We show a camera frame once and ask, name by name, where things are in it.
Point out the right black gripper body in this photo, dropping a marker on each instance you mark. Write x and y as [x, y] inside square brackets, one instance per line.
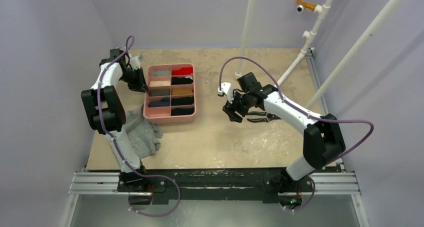
[236, 107]

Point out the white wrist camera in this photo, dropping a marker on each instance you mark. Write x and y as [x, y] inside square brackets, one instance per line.
[135, 62]
[225, 89]

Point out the black underwear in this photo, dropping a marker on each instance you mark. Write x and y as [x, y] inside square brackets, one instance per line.
[182, 111]

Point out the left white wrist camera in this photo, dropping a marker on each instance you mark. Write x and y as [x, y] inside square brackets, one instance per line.
[135, 62]

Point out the grey striped underwear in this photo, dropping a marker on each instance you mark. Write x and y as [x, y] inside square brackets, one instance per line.
[143, 136]

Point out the white pvc pipe frame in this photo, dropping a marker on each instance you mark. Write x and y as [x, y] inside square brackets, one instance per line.
[309, 36]

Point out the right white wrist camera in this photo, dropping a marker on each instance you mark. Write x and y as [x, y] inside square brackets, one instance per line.
[225, 89]

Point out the black handled pliers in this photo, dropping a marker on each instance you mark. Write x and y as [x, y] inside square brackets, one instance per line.
[262, 116]

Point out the navy rolled garment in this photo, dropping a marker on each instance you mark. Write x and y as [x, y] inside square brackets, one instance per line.
[164, 102]

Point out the beige rolled garment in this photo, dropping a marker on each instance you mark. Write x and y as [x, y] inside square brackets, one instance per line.
[159, 83]

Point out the dark grey rolled garment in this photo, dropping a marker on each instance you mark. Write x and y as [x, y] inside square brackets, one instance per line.
[159, 92]

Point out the aluminium rail frame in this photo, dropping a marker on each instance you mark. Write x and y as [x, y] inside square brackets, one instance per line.
[325, 181]

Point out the black rolled garment upper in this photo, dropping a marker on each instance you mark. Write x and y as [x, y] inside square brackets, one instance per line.
[181, 80]

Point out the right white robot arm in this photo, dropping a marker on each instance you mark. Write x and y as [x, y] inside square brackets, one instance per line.
[322, 137]

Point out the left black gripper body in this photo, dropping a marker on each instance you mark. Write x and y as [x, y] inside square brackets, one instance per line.
[134, 78]

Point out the red rolled garment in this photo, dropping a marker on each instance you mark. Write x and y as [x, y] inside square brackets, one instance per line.
[183, 71]

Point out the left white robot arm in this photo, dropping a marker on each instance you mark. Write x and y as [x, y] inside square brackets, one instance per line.
[106, 114]

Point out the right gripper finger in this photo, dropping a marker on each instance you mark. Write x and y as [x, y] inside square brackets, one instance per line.
[240, 109]
[229, 110]

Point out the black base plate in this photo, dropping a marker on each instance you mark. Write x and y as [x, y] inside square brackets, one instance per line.
[266, 184]

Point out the black rolled garment lower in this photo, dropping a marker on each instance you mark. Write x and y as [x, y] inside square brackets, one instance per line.
[182, 101]

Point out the orange mounted camera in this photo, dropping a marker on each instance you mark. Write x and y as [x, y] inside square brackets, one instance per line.
[302, 5]

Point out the pink divided organizer tray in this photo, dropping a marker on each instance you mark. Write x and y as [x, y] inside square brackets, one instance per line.
[162, 115]

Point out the black rolled garment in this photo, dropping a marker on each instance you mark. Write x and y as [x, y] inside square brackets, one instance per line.
[181, 80]
[182, 101]

